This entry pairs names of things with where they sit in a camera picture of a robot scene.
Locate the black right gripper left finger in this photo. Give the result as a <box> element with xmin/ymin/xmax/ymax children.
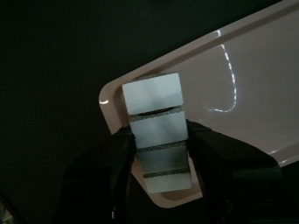
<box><xmin>50</xmin><ymin>124</ymin><xmax>137</xmax><ymax>224</ymax></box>

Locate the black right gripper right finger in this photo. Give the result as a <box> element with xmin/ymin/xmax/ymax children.
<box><xmin>184</xmin><ymin>118</ymin><xmax>285</xmax><ymax>224</ymax></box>

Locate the pink plastic tray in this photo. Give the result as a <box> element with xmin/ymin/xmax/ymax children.
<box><xmin>97</xmin><ymin>0</ymin><xmax>299</xmax><ymax>209</ymax></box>

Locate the pale blue cloth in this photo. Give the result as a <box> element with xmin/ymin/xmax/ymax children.
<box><xmin>121</xmin><ymin>73</ymin><xmax>192</xmax><ymax>194</ymax></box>

